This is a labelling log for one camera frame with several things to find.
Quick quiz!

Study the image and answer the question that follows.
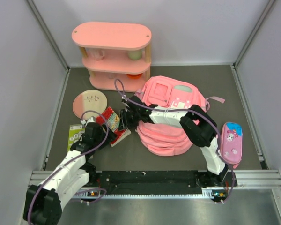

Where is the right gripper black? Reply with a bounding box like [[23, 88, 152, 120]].
[[118, 109, 141, 132]]

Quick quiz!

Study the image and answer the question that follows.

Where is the red colourful comic book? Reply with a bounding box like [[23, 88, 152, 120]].
[[101, 106, 131, 148]]

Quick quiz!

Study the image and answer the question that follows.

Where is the pink school backpack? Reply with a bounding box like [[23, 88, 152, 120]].
[[136, 76, 225, 156]]

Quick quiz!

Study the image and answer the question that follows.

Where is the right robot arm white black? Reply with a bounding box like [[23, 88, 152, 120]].
[[118, 96, 229, 186]]

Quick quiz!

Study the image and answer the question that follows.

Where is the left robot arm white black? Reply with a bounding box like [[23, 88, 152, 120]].
[[23, 121, 116, 225]]

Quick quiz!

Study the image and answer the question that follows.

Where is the green sticker book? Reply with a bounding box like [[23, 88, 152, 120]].
[[67, 124, 85, 151]]

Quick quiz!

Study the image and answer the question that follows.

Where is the orange bowl on lower shelf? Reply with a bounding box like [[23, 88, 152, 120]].
[[127, 74, 142, 79]]

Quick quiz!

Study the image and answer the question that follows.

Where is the clear glass on lower shelf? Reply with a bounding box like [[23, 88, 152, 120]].
[[107, 73, 117, 80]]

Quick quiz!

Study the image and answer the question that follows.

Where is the pink three-tier shelf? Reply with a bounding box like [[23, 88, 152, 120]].
[[72, 22, 152, 92]]

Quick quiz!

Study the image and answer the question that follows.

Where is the pale green cup on shelf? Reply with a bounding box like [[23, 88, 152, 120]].
[[127, 49, 142, 60]]

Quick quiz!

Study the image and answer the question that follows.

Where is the pink cup on shelf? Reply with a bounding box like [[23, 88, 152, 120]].
[[90, 48, 105, 60]]

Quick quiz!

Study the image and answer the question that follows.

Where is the pink pencil case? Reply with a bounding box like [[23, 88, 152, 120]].
[[220, 122, 243, 169]]

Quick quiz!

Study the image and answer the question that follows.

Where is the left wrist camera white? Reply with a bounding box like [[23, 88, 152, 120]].
[[81, 116, 96, 126]]

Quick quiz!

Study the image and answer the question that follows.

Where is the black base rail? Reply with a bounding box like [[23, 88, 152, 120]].
[[82, 170, 232, 194]]

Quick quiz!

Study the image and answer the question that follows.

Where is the grey slotted cable duct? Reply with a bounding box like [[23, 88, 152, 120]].
[[37, 188, 228, 200]]

